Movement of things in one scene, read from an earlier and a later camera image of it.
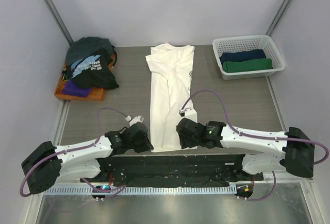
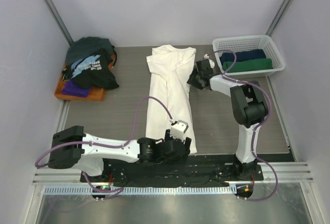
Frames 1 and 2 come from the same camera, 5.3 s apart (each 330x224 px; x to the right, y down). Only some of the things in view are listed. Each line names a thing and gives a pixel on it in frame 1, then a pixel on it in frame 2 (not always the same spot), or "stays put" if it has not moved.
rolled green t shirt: (246, 65) stays put
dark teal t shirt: (85, 46) stays put
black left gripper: (146, 145) → (182, 158)
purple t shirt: (70, 87) stays put
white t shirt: (170, 78) stays put
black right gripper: (187, 132) → (197, 76)
